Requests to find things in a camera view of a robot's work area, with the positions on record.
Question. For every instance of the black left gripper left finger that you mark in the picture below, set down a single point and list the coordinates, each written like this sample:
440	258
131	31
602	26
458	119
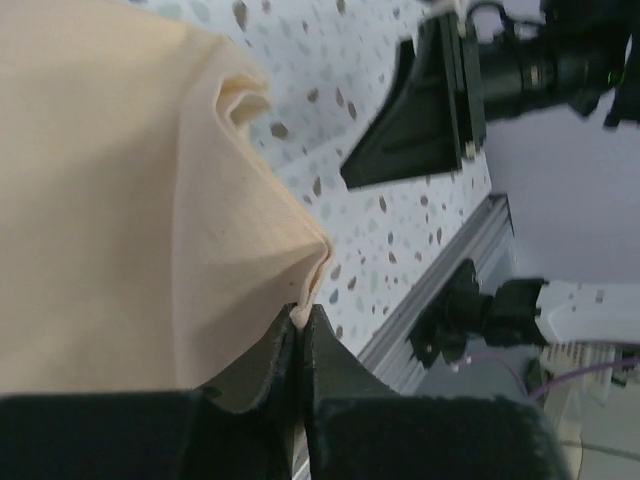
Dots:
237	425

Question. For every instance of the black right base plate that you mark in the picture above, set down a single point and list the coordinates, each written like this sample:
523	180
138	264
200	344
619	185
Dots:
456	313

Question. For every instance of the beige cloth drape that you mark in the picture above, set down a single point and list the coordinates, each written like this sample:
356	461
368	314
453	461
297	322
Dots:
145	245

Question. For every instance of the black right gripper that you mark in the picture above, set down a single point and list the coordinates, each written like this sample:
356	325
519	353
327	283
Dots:
507	67

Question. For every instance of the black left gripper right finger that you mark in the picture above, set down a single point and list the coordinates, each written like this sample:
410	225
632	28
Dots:
359	428

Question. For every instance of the aluminium rail frame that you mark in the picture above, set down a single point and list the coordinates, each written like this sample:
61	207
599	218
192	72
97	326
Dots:
486	238

